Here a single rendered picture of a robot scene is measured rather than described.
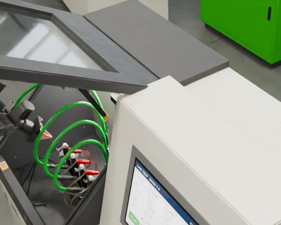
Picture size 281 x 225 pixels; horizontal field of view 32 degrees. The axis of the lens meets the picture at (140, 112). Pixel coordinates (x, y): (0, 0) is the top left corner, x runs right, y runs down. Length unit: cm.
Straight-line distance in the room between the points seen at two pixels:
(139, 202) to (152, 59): 58
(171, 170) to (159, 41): 73
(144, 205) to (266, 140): 45
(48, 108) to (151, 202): 98
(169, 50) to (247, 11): 262
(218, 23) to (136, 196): 345
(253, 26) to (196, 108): 301
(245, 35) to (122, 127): 313
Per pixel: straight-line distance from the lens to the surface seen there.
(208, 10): 505
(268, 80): 450
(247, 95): 182
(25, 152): 253
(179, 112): 160
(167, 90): 170
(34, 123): 206
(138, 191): 169
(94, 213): 199
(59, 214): 230
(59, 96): 243
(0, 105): 216
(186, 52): 200
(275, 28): 438
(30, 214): 217
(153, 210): 164
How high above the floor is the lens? 255
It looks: 38 degrees down
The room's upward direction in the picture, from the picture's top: 4 degrees counter-clockwise
